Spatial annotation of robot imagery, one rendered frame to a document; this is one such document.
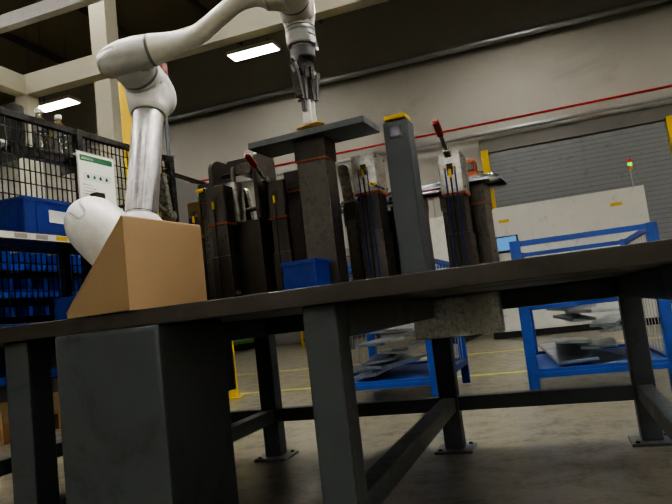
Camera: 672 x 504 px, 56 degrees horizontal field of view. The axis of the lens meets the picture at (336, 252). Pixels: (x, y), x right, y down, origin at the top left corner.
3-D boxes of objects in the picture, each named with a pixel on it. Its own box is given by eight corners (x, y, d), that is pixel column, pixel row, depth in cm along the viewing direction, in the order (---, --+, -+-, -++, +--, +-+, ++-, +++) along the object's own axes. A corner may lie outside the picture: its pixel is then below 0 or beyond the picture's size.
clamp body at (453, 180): (483, 276, 185) (466, 156, 188) (475, 276, 174) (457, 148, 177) (458, 280, 188) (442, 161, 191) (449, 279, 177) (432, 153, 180)
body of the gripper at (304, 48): (303, 39, 184) (306, 69, 183) (320, 47, 191) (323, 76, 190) (283, 47, 188) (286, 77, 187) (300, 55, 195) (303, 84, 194)
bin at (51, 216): (88, 239, 241) (86, 206, 242) (26, 232, 212) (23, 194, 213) (54, 245, 246) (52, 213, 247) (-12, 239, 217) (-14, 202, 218)
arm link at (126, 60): (142, 22, 194) (161, 50, 206) (88, 37, 196) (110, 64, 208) (143, 55, 189) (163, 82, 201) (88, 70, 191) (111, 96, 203)
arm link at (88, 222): (86, 266, 159) (38, 218, 167) (122, 288, 175) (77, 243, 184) (131, 220, 161) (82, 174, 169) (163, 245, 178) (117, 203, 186)
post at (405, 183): (435, 279, 172) (414, 124, 177) (428, 279, 165) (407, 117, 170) (408, 282, 175) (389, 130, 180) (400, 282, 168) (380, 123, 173)
